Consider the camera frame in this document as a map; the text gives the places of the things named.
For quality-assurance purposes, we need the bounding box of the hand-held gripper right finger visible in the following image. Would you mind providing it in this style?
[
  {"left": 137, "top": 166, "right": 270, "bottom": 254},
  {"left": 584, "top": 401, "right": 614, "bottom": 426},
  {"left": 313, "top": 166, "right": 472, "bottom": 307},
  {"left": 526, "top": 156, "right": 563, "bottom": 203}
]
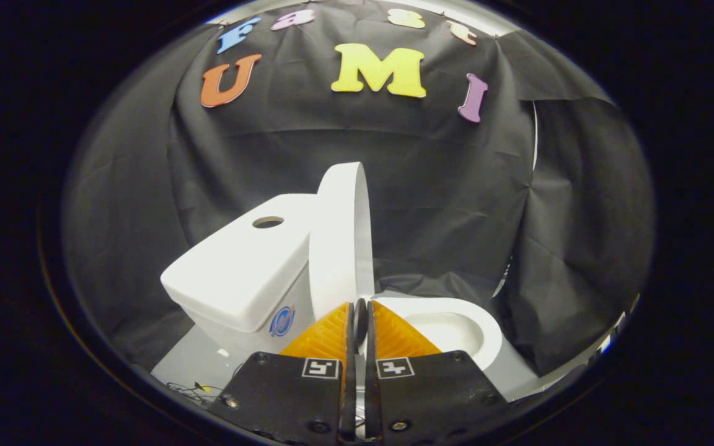
[{"left": 357, "top": 299, "right": 509, "bottom": 444}]

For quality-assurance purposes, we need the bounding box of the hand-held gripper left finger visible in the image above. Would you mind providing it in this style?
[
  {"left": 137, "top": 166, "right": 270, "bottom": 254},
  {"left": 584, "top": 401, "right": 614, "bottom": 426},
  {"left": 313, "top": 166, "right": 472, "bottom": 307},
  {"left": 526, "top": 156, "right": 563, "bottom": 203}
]
[{"left": 223, "top": 300, "right": 358, "bottom": 444}]

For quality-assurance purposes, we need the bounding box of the white toilet lid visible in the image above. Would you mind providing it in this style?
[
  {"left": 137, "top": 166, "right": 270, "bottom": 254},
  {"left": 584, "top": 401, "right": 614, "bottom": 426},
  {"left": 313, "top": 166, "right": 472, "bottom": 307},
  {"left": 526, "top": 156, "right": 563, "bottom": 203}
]
[{"left": 309, "top": 162, "right": 375, "bottom": 320}]

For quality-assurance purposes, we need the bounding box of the white ceramic toilet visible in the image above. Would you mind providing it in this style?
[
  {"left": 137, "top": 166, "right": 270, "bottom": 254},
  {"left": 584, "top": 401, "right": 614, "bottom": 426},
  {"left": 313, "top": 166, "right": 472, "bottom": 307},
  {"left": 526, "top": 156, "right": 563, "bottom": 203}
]
[{"left": 160, "top": 193, "right": 504, "bottom": 372}]

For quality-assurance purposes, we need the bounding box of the black backdrop cloth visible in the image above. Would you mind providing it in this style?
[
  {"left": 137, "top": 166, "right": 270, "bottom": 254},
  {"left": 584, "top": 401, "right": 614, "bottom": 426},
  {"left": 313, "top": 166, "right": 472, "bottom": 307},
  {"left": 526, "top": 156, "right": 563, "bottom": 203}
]
[{"left": 63, "top": 0, "right": 655, "bottom": 376}]

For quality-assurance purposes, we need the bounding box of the thin black cable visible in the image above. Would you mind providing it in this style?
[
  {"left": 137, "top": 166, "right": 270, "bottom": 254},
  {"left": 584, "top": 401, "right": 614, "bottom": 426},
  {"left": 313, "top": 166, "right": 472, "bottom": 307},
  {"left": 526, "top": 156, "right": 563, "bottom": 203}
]
[{"left": 167, "top": 380, "right": 223, "bottom": 408}]

